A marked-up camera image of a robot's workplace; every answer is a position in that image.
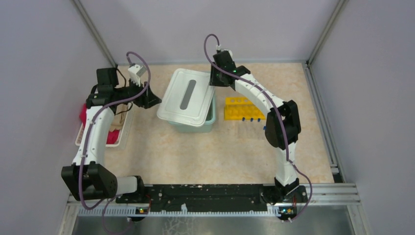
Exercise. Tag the white perforated basket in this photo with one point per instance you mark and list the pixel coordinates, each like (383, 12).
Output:
(123, 135)

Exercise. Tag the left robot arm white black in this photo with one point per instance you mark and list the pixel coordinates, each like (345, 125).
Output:
(86, 177)

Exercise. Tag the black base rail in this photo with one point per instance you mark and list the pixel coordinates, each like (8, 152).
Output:
(212, 197)

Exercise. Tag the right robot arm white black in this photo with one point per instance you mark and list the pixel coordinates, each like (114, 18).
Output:
(282, 127)

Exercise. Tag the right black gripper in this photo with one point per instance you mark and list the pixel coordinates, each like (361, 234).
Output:
(213, 81)

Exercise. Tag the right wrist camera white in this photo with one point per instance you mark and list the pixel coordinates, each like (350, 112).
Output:
(225, 49)

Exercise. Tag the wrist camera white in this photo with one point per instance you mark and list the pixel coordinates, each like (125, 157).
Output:
(135, 72)
(225, 49)

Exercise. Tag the teal plastic tub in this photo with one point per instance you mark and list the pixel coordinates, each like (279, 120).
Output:
(205, 128)

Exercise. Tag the beige cloth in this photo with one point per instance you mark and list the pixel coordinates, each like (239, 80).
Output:
(120, 117)

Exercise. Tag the yellow test tube rack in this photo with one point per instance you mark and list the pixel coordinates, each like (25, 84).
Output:
(237, 107)

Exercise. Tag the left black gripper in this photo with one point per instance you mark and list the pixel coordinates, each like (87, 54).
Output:
(148, 99)

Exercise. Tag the white plastic lid tray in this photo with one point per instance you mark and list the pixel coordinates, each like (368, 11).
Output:
(187, 98)

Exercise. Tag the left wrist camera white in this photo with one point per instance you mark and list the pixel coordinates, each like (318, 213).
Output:
(135, 72)

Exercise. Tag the pink cloth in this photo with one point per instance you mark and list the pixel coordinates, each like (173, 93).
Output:
(113, 133)

